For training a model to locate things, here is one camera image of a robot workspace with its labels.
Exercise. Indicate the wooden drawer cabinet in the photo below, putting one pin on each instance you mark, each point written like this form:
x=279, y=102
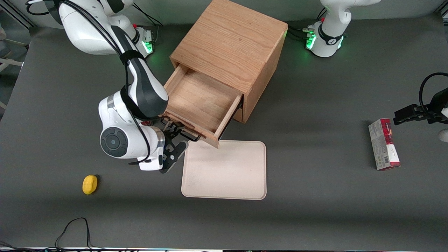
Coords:
x=231, y=38

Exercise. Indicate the beige plastic tray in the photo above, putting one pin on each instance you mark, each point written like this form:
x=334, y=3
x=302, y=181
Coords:
x=224, y=169

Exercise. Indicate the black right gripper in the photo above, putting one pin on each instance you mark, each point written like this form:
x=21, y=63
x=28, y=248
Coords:
x=170, y=134

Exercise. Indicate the yellow lemon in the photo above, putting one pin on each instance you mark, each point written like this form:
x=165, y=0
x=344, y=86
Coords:
x=90, y=184

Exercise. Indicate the black frame rail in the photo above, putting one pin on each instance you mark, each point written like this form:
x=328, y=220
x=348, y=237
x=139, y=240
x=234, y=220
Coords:
x=441, y=11
x=19, y=15

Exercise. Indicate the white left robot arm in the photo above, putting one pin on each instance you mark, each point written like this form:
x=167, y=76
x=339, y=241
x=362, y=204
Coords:
x=330, y=42

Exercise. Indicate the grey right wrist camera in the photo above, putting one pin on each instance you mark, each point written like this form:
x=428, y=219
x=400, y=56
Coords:
x=150, y=162

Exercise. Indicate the grey and red carton box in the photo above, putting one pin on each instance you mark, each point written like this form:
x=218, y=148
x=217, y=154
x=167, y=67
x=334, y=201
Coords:
x=383, y=147

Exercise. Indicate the white metal stand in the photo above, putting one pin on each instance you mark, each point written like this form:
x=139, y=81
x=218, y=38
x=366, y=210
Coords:
x=10, y=63

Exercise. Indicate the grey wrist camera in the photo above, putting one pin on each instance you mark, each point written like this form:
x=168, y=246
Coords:
x=150, y=162
x=444, y=135

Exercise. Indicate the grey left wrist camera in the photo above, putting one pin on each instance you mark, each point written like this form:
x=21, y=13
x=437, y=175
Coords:
x=444, y=135

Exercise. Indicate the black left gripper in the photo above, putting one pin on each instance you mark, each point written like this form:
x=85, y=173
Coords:
x=438, y=103

